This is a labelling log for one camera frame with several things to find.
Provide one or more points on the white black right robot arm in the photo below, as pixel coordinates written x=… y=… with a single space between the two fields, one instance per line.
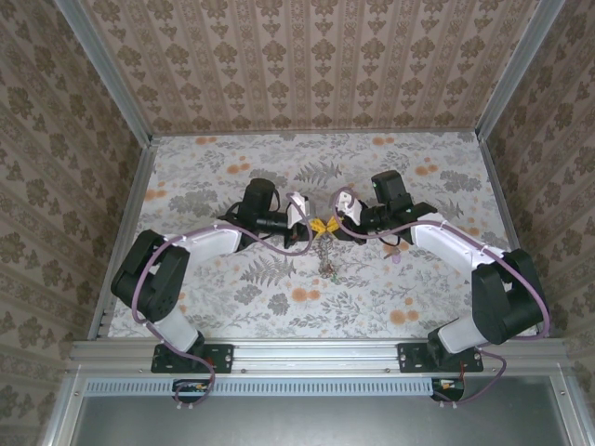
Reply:
x=446 y=237

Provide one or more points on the large keyring with small rings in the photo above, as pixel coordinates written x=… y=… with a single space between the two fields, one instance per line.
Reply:
x=325 y=260

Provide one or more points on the grey metal panel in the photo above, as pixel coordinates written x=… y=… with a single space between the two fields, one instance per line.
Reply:
x=302 y=423

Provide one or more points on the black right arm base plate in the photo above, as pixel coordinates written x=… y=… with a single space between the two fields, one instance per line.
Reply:
x=411 y=358

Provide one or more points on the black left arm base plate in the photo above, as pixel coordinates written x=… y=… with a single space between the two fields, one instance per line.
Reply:
x=223 y=358

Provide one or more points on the aluminium side rail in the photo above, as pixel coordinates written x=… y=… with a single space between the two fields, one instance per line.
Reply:
x=493 y=176
x=137 y=186

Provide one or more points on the aluminium mounting rail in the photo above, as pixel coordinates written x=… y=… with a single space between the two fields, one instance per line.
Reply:
x=316 y=355

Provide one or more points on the aluminium corner post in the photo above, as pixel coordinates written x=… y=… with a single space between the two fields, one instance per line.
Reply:
x=106 y=69
x=517 y=69

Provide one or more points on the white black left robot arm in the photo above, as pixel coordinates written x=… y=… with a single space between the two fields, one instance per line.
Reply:
x=209 y=241

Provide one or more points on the aluminium frame bar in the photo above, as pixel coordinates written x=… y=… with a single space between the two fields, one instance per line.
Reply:
x=62 y=413
x=571 y=409

